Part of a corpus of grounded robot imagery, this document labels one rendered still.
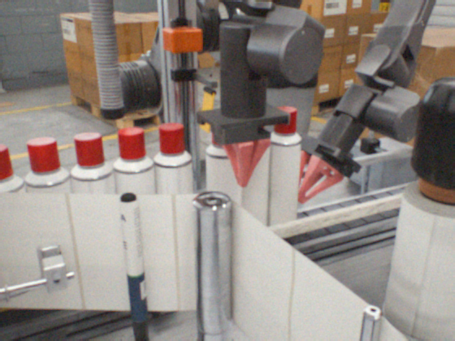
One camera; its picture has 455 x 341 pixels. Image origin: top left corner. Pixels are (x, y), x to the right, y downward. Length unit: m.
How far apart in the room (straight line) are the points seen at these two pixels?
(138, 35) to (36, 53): 2.31
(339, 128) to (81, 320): 0.46
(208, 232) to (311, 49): 0.21
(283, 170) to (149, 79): 1.08
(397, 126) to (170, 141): 0.32
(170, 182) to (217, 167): 0.07
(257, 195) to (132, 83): 1.07
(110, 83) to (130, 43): 3.40
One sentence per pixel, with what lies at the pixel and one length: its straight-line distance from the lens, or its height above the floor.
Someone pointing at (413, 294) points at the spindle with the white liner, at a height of 0.97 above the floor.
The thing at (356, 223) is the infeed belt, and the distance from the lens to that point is 0.82.
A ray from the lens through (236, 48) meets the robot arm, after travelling 0.54.
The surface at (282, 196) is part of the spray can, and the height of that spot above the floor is 0.95.
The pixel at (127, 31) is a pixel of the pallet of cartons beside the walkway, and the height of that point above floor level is 0.83.
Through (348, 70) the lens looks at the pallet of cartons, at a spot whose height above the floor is 0.39.
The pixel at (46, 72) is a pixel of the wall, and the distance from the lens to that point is 6.24.
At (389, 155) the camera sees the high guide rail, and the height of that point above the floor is 0.96.
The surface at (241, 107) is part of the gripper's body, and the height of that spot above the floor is 1.12.
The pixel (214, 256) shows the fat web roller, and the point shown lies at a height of 1.01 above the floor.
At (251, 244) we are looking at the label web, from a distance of 0.44.
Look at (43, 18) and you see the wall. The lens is 6.17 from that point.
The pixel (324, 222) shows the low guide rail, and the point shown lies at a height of 0.91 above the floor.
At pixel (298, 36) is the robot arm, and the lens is 0.49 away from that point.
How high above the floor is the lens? 1.27
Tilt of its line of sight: 24 degrees down
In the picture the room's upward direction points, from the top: straight up
